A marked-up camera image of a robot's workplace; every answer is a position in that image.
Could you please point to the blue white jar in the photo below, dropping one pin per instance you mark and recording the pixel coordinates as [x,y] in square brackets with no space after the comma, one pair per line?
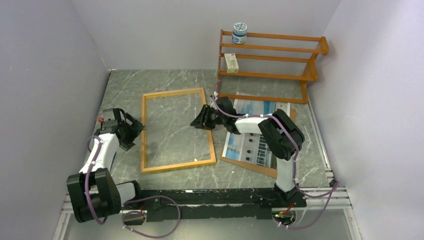
[239,33]

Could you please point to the brown cardboard backing board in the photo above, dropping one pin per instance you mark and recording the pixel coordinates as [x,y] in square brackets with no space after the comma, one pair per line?
[272,172]

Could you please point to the building photo print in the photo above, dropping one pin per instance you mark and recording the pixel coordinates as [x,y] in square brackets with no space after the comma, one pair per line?
[252,148]

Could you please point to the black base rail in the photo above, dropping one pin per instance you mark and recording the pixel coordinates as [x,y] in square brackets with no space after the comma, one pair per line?
[190,204]

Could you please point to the orange wooden shelf rack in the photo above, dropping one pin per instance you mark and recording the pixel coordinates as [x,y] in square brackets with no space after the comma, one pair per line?
[272,67]

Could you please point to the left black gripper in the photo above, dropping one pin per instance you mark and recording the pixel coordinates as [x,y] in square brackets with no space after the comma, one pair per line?
[127,144]

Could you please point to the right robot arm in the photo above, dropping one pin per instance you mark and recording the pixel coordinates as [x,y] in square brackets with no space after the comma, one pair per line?
[282,136]

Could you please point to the small white green box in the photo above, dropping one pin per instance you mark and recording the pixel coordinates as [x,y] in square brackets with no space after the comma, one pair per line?
[231,62]

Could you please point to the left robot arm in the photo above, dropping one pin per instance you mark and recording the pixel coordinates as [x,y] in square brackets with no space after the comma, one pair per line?
[93,193]

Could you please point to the yellow wooden photo frame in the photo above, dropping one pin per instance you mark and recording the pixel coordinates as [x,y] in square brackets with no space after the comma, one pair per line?
[156,169]

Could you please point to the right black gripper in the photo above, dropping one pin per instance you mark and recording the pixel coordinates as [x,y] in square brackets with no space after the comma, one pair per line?
[200,121]

